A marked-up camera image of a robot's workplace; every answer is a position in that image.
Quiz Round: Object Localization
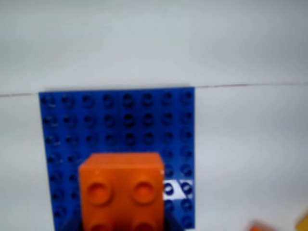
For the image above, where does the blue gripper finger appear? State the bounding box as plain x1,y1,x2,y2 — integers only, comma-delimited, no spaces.
57,213,83,231
164,211,186,231

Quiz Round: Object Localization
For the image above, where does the orange 2x4 block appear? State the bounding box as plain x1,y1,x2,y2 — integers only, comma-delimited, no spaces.
78,152,166,231

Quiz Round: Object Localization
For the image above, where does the orange 2x2 block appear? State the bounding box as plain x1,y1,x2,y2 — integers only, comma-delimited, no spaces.
245,220,285,231

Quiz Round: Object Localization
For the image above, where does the yellow 2x2 block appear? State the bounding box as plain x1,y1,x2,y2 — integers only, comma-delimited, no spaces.
295,208,308,231

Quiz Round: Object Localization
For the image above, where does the white foam board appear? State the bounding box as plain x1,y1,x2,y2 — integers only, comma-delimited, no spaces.
0,0,308,97
0,83,308,231

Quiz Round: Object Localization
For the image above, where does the blue 8x8 base plate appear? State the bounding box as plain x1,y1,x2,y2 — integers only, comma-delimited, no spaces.
38,86,195,231

